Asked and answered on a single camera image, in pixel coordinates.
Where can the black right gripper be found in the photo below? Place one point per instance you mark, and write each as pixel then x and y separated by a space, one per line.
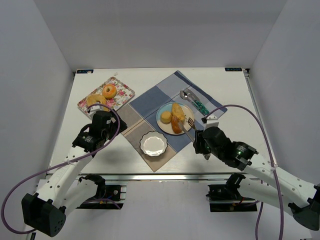
pixel 198 141

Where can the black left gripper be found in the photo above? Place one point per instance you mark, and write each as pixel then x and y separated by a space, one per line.
pixel 119 125

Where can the brown crusty pastry piece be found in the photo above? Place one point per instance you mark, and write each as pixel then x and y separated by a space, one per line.
pixel 175 124

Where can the oblong golden bread roll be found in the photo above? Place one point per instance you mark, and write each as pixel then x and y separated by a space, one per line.
pixel 177 111

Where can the small round bun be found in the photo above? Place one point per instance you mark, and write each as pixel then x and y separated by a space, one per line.
pixel 166 117

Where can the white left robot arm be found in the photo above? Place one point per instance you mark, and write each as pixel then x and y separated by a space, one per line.
pixel 47 209

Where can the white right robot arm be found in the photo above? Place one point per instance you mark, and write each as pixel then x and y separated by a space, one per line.
pixel 297 197

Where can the round yellow muffin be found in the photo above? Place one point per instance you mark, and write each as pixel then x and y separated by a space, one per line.
pixel 94 99

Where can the floral serving tray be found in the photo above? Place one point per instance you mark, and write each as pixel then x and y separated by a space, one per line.
pixel 123 95

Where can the patchwork blue grey placemat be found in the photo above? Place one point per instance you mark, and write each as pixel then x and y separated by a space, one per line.
pixel 142 115

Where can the blue and cream round plate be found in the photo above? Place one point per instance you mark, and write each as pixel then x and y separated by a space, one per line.
pixel 167 126

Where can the white scalloped bowl black rim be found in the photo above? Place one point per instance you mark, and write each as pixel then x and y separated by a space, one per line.
pixel 153 144

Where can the blue label sticker left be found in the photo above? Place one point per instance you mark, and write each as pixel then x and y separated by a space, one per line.
pixel 84 71

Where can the blue label sticker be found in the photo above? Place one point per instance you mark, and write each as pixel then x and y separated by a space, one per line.
pixel 233 69
pixel 84 71

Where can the blue label sticker right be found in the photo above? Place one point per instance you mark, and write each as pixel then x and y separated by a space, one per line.
pixel 233 69

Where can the glazed ring donut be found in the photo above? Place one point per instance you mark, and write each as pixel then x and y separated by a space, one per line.
pixel 109 91

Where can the steel spoon green handle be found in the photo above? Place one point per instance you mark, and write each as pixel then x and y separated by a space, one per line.
pixel 197 104

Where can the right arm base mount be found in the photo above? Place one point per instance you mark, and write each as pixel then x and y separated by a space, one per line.
pixel 225 198

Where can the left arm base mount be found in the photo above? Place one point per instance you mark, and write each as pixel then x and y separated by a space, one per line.
pixel 109 196

